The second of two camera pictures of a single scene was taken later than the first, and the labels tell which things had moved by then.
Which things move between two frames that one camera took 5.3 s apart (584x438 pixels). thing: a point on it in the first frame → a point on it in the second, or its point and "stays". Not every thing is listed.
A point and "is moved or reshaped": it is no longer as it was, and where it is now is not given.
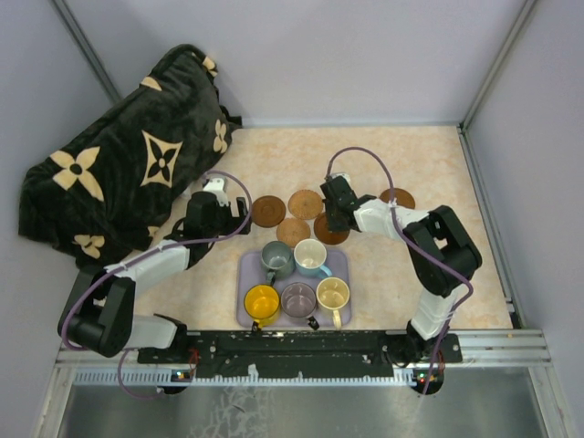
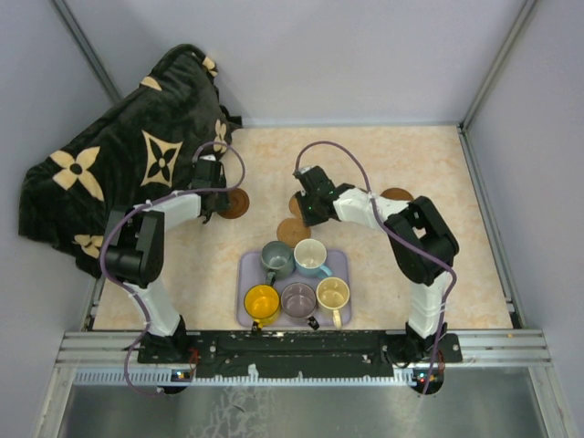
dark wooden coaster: [402, 198] stays
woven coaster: [291, 230] stays
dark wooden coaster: [268, 211] is moved or reshaped
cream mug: [332, 294] stays
